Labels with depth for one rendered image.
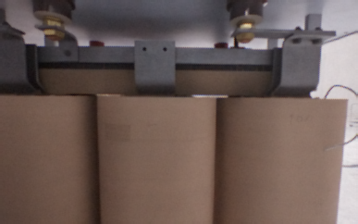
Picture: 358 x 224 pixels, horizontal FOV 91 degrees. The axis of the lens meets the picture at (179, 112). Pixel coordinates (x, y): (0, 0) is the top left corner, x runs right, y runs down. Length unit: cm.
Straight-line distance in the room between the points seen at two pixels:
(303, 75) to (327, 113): 13
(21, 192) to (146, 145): 39
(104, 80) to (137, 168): 32
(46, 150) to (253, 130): 62
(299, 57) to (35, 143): 82
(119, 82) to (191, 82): 25
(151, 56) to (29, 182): 51
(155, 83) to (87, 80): 27
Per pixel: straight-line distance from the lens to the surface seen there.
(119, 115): 53
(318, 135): 67
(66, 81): 74
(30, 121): 66
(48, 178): 69
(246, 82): 69
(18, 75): 71
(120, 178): 58
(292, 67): 65
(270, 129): 59
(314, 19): 81
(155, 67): 55
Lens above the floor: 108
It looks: 5 degrees down
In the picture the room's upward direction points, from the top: 1 degrees clockwise
